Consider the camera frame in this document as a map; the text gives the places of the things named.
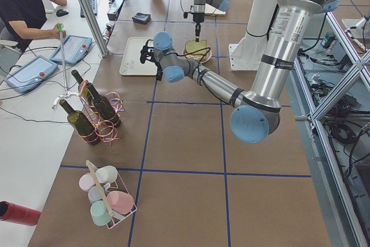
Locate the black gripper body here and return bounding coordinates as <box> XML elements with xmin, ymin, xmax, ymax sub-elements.
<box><xmin>139</xmin><ymin>39</ymin><xmax>162</xmax><ymax>69</ymax></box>
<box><xmin>183</xmin><ymin>11</ymin><xmax>205</xmax><ymax>24</ymax></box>

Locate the bread slice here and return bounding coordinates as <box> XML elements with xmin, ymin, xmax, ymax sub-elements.
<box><xmin>185</xmin><ymin>53</ymin><xmax>210</xmax><ymax>61</ymax></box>
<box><xmin>185</xmin><ymin>40</ymin><xmax>207</xmax><ymax>55</ymax></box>

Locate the cream bear serving tray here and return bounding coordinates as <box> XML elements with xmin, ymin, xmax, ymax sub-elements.
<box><xmin>119</xmin><ymin>37</ymin><xmax>157</xmax><ymax>76</ymax></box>

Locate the wooden cutting board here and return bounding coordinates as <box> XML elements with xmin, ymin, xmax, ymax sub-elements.
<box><xmin>204</xmin><ymin>5</ymin><xmax>226</xmax><ymax>16</ymax></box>

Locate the white round plate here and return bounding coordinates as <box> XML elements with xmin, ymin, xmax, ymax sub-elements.
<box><xmin>183</xmin><ymin>49</ymin><xmax>212</xmax><ymax>63</ymax></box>

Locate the folded grey cloth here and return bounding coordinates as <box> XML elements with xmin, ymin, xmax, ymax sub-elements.
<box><xmin>132</xmin><ymin>12</ymin><xmax>151</xmax><ymax>24</ymax></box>

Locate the teach pendant tablet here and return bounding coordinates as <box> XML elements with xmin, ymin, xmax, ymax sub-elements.
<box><xmin>5</xmin><ymin>56</ymin><xmax>58</xmax><ymax>93</ymax></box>
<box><xmin>63</xmin><ymin>35</ymin><xmax>93</xmax><ymax>65</ymax></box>

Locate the black keyboard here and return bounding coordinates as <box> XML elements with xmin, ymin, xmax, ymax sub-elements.
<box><xmin>88</xmin><ymin>0</ymin><xmax>98</xmax><ymax>16</ymax></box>

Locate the metal stand green clip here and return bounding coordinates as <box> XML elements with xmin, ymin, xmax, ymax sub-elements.
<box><xmin>51</xmin><ymin>23</ymin><xmax>79</xmax><ymax>109</ymax></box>

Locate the dark green wine bottle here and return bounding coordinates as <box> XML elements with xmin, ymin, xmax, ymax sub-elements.
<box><xmin>59</xmin><ymin>99</ymin><xmax>101</xmax><ymax>145</ymax></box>

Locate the black computer mouse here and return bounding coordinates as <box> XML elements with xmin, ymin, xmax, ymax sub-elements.
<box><xmin>55</xmin><ymin>9</ymin><xmax>69</xmax><ymax>17</ymax></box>

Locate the white cup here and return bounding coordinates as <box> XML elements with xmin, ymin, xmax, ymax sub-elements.
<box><xmin>95</xmin><ymin>165</ymin><xmax>118</xmax><ymax>183</ymax></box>

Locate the light pink cup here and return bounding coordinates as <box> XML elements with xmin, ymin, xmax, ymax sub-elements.
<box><xmin>79</xmin><ymin>173</ymin><xmax>95</xmax><ymax>192</ymax></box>

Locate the seated person black shirt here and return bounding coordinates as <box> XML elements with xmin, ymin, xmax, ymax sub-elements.
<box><xmin>1</xmin><ymin>0</ymin><xmax>67</xmax><ymax>51</ymax></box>

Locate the grey blue cup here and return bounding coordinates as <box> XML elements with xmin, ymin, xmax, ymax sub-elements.
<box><xmin>87</xmin><ymin>186</ymin><xmax>102</xmax><ymax>204</ymax></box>

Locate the mint green cup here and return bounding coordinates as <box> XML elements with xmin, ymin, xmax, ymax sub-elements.
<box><xmin>90</xmin><ymin>200</ymin><xmax>112</xmax><ymax>226</ymax></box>

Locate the red cylinder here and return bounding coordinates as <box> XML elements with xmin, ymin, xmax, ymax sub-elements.
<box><xmin>1</xmin><ymin>201</ymin><xmax>41</xmax><ymax>226</ymax></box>

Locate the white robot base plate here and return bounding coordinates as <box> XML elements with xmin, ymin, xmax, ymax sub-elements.
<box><xmin>228</xmin><ymin>40</ymin><xmax>254</xmax><ymax>71</ymax></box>

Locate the copper wire bottle rack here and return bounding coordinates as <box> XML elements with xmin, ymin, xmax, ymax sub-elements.
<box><xmin>79</xmin><ymin>80</ymin><xmax>123</xmax><ymax>144</ymax></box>

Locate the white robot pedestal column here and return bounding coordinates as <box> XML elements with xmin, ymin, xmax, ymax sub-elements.
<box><xmin>246</xmin><ymin>0</ymin><xmax>276</xmax><ymax>39</ymax></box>

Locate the aluminium frame post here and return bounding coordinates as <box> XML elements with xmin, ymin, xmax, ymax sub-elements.
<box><xmin>78</xmin><ymin>0</ymin><xmax>109</xmax><ymax>57</ymax></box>

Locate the white wire cup rack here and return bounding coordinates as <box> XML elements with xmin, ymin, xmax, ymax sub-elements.
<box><xmin>79</xmin><ymin>160</ymin><xmax>137</xmax><ymax>229</ymax></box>

